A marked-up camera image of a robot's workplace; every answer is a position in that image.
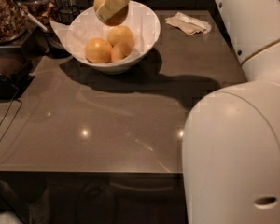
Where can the orange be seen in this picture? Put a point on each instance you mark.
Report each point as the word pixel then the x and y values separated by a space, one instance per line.
pixel 120 34
pixel 116 17
pixel 98 50
pixel 120 51

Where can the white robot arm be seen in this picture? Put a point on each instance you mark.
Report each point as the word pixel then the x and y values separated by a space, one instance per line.
pixel 231 142

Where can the white ceramic bowl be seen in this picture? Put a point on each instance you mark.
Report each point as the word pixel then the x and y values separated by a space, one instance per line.
pixel 143 22

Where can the white paper liner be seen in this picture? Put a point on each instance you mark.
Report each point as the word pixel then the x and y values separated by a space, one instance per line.
pixel 63 33

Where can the folded paper napkins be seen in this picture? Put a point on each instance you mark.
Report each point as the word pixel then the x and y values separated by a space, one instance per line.
pixel 188 24

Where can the large glass nut jar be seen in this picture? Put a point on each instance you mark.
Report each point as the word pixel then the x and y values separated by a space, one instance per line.
pixel 12 21

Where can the black appliance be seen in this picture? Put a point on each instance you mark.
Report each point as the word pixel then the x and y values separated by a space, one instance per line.
pixel 14 75

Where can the black wire cup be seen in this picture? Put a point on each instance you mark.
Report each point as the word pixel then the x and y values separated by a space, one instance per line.
pixel 68 14

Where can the silver scoop handle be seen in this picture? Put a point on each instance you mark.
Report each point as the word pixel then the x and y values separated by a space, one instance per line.
pixel 34 20

